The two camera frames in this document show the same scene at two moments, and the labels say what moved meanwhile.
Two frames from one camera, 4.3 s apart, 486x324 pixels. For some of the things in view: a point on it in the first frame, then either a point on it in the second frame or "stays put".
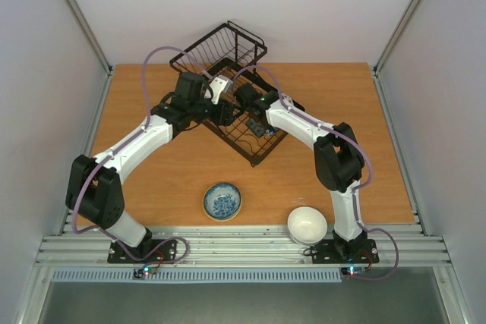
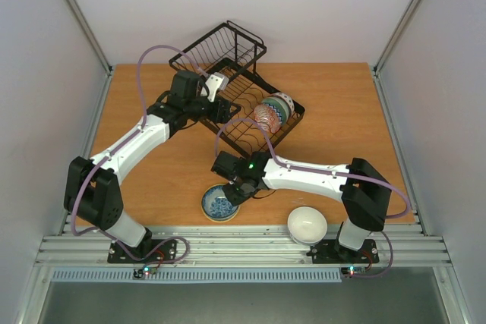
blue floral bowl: [222, 201] stays put
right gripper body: [257, 127] -> [233, 192]
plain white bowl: [307, 225] stays put
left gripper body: [222, 118] stays put
